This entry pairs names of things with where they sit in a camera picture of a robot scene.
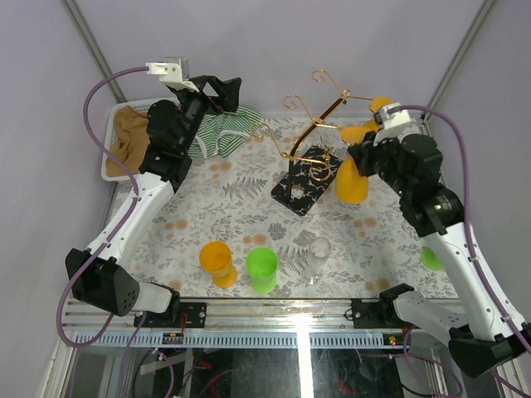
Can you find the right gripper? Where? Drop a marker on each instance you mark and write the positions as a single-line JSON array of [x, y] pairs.
[[363, 153]]

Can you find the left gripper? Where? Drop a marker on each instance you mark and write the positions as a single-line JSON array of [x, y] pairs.
[[223, 89]]

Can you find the gold wine glass rack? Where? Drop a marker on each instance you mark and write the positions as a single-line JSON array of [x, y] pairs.
[[310, 174]]

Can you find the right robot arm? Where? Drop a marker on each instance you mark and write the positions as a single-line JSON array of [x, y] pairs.
[[490, 332]]

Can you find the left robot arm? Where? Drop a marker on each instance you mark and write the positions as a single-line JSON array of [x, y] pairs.
[[97, 275]]

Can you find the green wine glass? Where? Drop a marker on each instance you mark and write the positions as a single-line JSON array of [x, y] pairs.
[[430, 260]]

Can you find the clear glass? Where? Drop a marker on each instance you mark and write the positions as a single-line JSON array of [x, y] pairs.
[[317, 255]]

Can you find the green striped cloth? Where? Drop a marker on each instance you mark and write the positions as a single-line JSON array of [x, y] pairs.
[[221, 135]]

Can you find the white plastic basket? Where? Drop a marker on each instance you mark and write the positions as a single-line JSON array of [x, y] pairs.
[[111, 136]]

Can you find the brown cloth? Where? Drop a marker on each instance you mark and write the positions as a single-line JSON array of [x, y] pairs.
[[132, 137]]

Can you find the floral tablecloth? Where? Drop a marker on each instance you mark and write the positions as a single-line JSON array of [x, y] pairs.
[[228, 200]]

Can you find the green plastic cup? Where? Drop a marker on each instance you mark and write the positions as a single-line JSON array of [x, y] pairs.
[[261, 265]]

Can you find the orange plastic cup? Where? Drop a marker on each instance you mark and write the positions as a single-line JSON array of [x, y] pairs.
[[216, 259]]

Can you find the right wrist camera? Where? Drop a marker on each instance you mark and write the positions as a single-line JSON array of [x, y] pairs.
[[391, 121]]

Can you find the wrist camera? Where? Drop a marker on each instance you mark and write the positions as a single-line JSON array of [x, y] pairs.
[[174, 74], [391, 121]]

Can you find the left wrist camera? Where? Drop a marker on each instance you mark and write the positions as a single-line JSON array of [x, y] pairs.
[[174, 74]]

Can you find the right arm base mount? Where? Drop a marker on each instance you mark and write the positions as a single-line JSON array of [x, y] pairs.
[[379, 314]]

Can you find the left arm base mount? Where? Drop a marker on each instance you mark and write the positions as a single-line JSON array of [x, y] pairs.
[[185, 315]]

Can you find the aluminium rail frame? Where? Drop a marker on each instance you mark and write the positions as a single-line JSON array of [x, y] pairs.
[[252, 314]]

